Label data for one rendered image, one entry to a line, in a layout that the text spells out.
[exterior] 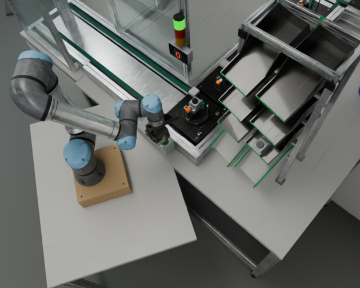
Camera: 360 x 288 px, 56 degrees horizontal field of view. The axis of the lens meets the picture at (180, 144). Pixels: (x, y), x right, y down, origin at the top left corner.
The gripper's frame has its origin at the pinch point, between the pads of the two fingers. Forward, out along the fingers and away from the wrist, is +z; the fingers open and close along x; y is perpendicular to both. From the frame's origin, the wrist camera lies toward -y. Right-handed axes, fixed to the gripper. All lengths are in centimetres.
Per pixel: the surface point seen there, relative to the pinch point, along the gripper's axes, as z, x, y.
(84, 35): 6, -94, -22
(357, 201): 63, 93, -68
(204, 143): 3.0, 15.5, -12.3
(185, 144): 3.0, 8.9, -5.6
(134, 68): 7, -50, -24
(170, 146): 3.4, 3.4, -0.1
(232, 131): -21.3, 29.4, -14.8
